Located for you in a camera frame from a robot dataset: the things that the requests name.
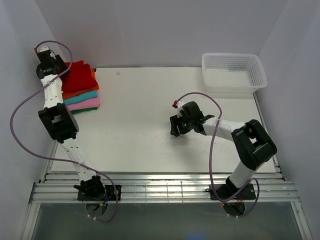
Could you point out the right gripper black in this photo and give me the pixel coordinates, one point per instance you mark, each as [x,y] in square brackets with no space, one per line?
[174,121]

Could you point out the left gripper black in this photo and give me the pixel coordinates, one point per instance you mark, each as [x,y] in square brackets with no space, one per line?
[60,62]

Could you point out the red t shirt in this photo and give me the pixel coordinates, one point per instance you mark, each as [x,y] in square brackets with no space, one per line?
[80,77]

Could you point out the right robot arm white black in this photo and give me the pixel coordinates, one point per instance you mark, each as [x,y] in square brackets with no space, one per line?
[253,144]

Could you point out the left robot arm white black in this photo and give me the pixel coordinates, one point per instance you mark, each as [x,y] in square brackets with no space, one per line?
[61,124]

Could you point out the orange folded t shirt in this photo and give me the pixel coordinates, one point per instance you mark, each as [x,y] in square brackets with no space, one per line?
[82,91]

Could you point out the teal folded t shirt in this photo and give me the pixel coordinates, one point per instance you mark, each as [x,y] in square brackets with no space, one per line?
[81,97]

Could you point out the green folded t shirt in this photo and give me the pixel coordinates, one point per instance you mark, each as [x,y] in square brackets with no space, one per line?
[78,111]

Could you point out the pink folded t shirt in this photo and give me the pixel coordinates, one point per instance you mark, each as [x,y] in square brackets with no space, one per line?
[86,104]

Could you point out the white plastic basket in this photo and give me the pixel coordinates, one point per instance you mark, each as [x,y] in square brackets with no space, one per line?
[232,73]

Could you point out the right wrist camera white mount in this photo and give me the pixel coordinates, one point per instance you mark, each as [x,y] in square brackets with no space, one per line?
[178,105]

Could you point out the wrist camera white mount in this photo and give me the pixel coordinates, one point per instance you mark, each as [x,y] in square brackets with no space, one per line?
[42,49]
[178,105]

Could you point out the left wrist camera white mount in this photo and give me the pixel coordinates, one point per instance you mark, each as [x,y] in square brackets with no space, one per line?
[42,49]

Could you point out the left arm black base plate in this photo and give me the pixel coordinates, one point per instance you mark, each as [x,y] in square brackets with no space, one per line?
[110,194]

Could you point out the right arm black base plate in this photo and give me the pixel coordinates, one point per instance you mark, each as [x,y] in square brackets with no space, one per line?
[248,193]

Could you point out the aluminium frame rail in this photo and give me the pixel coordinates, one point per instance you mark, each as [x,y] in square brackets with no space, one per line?
[163,194]

